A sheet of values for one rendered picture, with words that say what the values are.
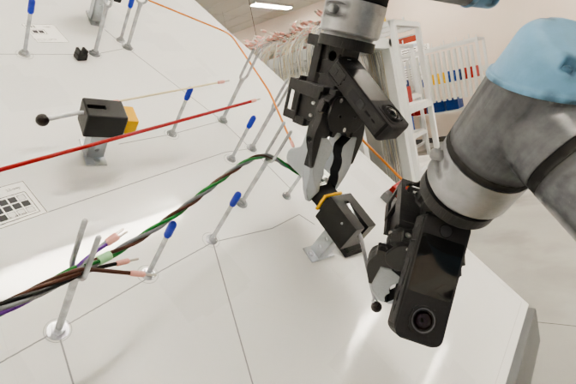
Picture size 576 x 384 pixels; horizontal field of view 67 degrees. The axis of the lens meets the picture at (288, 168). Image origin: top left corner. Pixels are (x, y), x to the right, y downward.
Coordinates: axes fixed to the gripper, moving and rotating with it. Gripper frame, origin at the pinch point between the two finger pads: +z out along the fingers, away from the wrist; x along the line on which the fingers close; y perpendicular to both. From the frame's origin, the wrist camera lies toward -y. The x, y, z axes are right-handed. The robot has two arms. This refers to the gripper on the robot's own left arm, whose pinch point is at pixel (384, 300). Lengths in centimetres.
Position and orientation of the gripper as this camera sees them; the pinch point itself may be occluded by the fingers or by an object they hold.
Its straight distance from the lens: 55.8
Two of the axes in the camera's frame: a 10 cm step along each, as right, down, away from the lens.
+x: -9.6, -2.9, 0.1
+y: 2.2, -7.2, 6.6
